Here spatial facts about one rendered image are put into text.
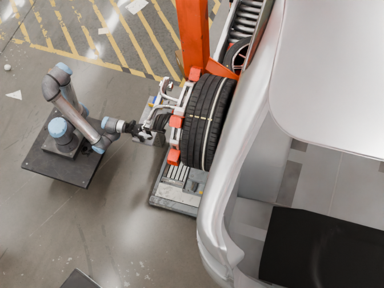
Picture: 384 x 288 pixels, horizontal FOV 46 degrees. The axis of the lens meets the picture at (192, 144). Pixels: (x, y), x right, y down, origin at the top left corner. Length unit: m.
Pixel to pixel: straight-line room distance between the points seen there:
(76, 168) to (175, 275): 1.15
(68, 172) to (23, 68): 1.49
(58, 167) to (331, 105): 3.15
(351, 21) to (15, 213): 3.59
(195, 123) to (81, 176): 1.26
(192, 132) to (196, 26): 0.69
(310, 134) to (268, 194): 1.91
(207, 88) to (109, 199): 1.49
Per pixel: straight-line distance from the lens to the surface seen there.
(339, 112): 0.91
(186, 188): 3.73
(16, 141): 4.48
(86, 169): 3.78
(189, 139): 2.90
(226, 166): 2.10
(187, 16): 2.99
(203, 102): 2.88
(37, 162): 3.94
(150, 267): 3.73
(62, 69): 3.20
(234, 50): 3.97
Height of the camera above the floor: 3.62
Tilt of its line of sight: 63 degrees down
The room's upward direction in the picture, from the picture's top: 8 degrees counter-clockwise
